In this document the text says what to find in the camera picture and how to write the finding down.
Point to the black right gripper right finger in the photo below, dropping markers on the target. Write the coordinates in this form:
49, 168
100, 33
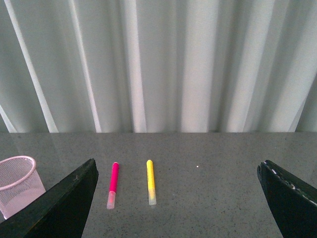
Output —
292, 202

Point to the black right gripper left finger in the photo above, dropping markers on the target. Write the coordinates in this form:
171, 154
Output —
61, 212

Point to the pink marker pen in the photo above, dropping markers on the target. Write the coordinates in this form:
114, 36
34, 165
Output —
113, 186

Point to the pink mesh pen cup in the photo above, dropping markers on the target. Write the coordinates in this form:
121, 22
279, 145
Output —
20, 184

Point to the yellow marker pen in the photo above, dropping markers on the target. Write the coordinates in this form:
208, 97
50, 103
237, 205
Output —
151, 183

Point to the white pleated curtain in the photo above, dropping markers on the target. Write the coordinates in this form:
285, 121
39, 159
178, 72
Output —
158, 66

